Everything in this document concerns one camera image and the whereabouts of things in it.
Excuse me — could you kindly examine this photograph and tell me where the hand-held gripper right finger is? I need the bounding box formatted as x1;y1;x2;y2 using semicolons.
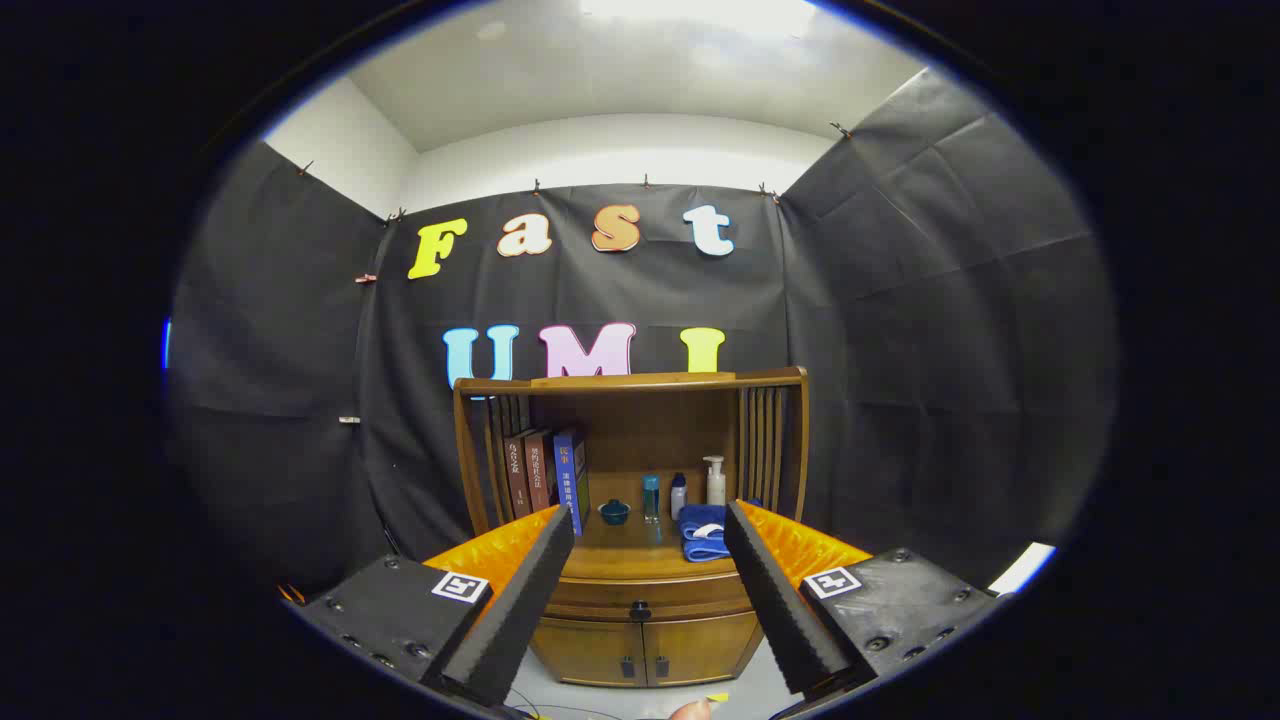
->
723;500;1001;698

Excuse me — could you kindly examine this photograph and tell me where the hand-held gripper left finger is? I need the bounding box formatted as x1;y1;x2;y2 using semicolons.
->
283;505;576;709

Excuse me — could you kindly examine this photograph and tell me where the wooden drawer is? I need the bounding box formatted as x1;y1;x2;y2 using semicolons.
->
543;574;757;623

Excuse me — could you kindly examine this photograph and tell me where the wooden cabinet door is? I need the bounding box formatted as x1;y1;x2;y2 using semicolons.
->
530;615;649;689
645;610;763;687

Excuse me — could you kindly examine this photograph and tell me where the wooden countertop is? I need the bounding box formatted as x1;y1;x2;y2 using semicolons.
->
560;505;746;583

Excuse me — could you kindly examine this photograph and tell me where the wooden cabinet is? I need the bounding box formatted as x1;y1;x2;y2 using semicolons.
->
452;366;809;689

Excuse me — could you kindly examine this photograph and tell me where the blue folded towel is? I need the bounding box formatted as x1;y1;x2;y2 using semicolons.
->
678;503;737;563

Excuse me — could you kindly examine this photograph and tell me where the dark brown book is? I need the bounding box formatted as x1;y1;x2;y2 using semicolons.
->
505;437;532;520

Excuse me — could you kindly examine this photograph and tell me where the blue book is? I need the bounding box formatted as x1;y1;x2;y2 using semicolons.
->
553;428;591;536

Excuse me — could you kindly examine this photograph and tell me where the reddish brown book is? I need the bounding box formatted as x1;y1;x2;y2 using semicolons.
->
525;432;557;513

